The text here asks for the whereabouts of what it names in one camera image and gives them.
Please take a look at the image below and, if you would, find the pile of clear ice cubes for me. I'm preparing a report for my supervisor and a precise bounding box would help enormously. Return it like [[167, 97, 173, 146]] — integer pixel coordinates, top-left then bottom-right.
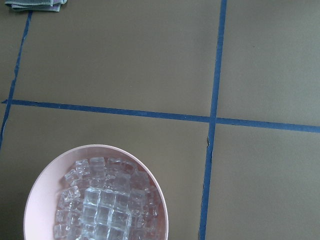
[[53, 157, 161, 240]]

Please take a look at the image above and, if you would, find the pink bowl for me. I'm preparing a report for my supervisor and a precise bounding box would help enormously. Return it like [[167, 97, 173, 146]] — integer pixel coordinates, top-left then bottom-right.
[[23, 144, 169, 240]]

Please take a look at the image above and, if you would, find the grey folded cloth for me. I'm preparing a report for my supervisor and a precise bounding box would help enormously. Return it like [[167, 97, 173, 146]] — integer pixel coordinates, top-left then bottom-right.
[[4, 0, 68, 12]]

